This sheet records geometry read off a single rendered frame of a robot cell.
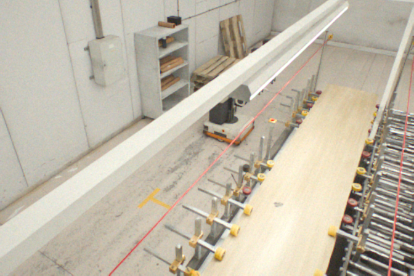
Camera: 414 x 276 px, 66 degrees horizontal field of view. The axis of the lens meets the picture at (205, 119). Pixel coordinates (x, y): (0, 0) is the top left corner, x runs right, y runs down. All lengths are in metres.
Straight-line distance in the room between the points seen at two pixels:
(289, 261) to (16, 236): 2.14
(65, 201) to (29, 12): 3.52
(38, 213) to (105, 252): 3.08
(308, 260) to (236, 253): 0.53
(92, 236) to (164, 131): 3.13
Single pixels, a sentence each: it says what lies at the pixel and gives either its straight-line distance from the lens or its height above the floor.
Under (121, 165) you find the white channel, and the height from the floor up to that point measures 2.46.
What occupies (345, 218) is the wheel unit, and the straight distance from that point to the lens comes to 3.06.
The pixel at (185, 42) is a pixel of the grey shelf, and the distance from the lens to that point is 5.78.
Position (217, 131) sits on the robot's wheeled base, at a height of 0.19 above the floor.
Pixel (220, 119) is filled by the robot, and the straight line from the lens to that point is 5.04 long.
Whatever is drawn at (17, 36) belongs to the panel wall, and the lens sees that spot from 4.13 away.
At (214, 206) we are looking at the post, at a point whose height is 1.06.
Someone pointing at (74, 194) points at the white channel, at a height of 2.46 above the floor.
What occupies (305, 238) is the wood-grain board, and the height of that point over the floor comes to 0.90.
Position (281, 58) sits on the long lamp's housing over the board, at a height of 2.37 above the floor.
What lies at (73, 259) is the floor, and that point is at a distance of 3.89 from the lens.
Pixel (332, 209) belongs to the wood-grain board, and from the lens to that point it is 3.10.
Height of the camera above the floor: 2.98
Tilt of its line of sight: 31 degrees down
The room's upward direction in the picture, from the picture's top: 1 degrees clockwise
